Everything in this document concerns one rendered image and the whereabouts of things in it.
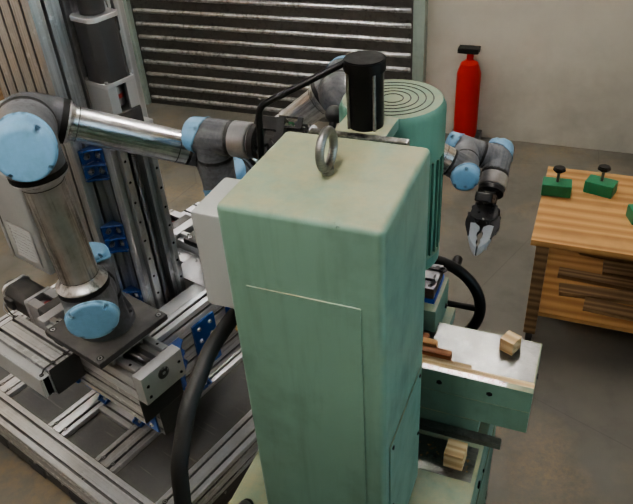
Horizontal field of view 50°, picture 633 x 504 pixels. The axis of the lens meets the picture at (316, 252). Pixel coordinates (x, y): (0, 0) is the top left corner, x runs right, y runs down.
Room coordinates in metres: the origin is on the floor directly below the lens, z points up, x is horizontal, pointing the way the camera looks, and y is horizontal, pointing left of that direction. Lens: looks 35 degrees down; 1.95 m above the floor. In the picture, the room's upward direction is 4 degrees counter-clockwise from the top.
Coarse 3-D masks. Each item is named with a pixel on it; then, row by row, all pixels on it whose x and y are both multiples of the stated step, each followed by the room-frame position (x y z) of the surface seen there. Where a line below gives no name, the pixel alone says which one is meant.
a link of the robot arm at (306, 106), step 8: (344, 56) 1.83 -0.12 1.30; (328, 64) 1.85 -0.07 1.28; (320, 80) 1.78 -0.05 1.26; (312, 88) 1.78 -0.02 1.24; (304, 96) 1.80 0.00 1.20; (312, 96) 1.77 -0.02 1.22; (296, 104) 1.80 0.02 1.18; (304, 104) 1.79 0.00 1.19; (312, 104) 1.78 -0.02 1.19; (320, 104) 1.75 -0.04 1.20; (280, 112) 1.84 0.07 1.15; (288, 112) 1.80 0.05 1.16; (296, 112) 1.79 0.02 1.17; (304, 112) 1.78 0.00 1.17; (312, 112) 1.77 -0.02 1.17; (320, 112) 1.77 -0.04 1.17; (288, 120) 1.79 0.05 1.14; (296, 120) 1.78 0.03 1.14; (304, 120) 1.78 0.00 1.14; (312, 120) 1.78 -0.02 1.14; (248, 160) 1.80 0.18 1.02; (256, 160) 1.80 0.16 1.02
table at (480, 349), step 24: (432, 336) 1.12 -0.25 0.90; (456, 336) 1.11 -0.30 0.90; (480, 336) 1.10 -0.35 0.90; (456, 360) 1.04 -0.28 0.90; (480, 360) 1.03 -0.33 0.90; (504, 360) 1.03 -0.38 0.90; (528, 360) 1.02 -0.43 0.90; (432, 408) 0.96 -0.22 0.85; (456, 408) 0.94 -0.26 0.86; (480, 408) 0.92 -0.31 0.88; (504, 408) 0.90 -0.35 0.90
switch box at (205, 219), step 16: (224, 192) 0.82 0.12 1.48; (208, 208) 0.78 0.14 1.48; (208, 224) 0.76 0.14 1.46; (208, 240) 0.77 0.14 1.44; (208, 256) 0.77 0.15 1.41; (224, 256) 0.76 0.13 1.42; (208, 272) 0.77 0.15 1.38; (224, 272) 0.76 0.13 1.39; (208, 288) 0.77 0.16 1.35; (224, 288) 0.76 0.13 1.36; (224, 304) 0.76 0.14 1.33
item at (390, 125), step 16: (352, 64) 0.90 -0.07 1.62; (368, 64) 0.89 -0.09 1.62; (384, 64) 0.90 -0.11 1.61; (352, 80) 0.90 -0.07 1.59; (368, 80) 0.89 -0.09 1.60; (352, 96) 0.90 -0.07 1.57; (368, 96) 0.89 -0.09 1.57; (352, 112) 0.90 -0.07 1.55; (368, 112) 0.89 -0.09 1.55; (336, 128) 0.91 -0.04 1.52; (352, 128) 0.90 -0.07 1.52; (368, 128) 0.89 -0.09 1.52; (384, 128) 0.90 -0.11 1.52
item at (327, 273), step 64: (256, 192) 0.74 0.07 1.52; (320, 192) 0.73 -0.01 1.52; (384, 192) 0.72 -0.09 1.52; (256, 256) 0.70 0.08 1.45; (320, 256) 0.66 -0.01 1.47; (384, 256) 0.64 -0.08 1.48; (256, 320) 0.70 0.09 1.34; (320, 320) 0.66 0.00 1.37; (384, 320) 0.64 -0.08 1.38; (256, 384) 0.71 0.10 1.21; (320, 384) 0.67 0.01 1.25; (384, 384) 0.64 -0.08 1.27; (320, 448) 0.67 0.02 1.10; (384, 448) 0.64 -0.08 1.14
